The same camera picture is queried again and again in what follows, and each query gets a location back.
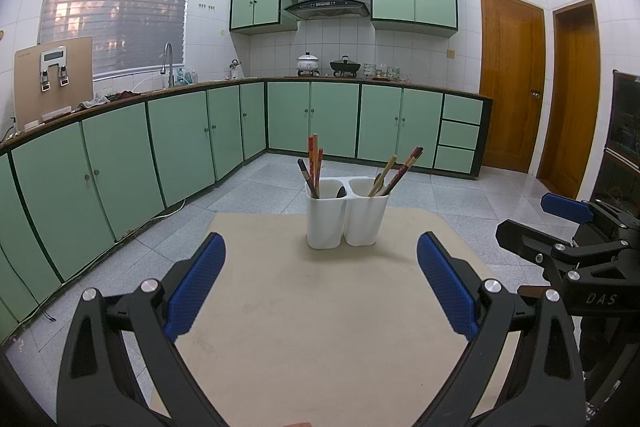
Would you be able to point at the metal sink faucet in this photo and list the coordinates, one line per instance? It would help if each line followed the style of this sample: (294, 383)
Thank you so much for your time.
(171, 67)

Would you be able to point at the black wok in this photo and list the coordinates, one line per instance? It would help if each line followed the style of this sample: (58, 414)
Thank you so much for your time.
(345, 67)

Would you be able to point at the plain wooden door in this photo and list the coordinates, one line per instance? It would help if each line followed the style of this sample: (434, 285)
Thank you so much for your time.
(575, 107)

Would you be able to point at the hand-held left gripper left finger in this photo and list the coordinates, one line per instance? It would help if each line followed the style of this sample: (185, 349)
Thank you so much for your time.
(197, 287)

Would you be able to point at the white double utensil holder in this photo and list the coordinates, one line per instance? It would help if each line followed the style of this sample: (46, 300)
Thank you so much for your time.
(325, 222)

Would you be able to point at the metal kettle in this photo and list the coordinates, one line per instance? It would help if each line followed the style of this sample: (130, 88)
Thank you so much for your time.
(235, 69)

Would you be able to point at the brown board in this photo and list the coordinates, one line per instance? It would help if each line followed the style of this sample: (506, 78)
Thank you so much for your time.
(77, 77)

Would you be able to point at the white bracket device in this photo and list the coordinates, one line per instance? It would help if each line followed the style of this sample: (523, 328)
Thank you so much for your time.
(54, 57)

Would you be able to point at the metal spoon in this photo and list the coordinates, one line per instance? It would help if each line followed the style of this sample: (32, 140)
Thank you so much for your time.
(377, 182)

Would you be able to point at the black glass cabinet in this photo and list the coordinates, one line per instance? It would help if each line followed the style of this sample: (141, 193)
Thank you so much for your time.
(622, 132)

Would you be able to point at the light crumpled cloth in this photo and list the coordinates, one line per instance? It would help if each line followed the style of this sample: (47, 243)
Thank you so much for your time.
(92, 102)

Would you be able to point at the light wooden chopstick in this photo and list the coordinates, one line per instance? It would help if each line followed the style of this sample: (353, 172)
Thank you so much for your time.
(386, 171)

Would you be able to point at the red patterned chopstick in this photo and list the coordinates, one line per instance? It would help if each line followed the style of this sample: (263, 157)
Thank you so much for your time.
(402, 168)
(410, 161)

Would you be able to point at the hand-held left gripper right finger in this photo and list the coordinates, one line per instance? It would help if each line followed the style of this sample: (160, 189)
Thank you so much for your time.
(445, 287)

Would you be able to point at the black chopstick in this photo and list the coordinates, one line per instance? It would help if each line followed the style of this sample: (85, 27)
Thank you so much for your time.
(305, 174)

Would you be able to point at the white cooking pot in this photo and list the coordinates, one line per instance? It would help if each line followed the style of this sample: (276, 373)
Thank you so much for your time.
(308, 64)

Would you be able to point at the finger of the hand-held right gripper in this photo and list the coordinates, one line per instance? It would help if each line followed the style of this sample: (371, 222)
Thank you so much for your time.
(565, 207)
(525, 239)

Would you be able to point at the green lower kitchen cabinets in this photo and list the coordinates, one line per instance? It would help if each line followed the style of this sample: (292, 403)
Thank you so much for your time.
(120, 167)

